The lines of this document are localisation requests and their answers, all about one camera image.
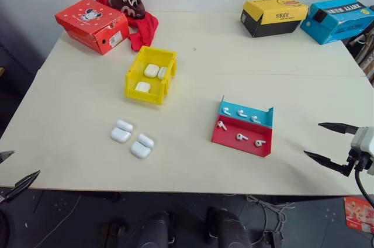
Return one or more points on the black power adapter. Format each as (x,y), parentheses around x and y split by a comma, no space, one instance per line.
(273,239)

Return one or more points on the red printed packet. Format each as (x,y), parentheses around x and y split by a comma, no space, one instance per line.
(359,214)

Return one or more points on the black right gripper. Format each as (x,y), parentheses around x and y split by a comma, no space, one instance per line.
(360,162)

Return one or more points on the blue shoe box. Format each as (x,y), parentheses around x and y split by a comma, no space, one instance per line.
(336,22)

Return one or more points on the yellow and black shoe box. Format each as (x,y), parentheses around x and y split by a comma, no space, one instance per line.
(274,15)

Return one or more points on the blue plastic tray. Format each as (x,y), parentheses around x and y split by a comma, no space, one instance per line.
(264,120)

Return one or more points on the red plastic tray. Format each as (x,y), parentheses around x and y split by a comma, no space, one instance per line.
(231,139)

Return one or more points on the yellow plastic bin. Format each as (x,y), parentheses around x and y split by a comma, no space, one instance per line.
(146,98)

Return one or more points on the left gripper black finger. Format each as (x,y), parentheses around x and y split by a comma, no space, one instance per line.
(6,155)
(24,182)

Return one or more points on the red cartoon shoe box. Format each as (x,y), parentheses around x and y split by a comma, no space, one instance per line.
(84,20)

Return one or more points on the red cloth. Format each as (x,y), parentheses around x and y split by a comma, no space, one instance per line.
(146,27)

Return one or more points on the white plastic block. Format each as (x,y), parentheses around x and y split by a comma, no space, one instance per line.
(151,70)
(142,87)
(162,73)

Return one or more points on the white earbud case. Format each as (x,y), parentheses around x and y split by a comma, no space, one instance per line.
(140,150)
(120,134)

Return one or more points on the dark rounded shape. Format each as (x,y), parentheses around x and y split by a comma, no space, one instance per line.
(226,229)
(155,230)

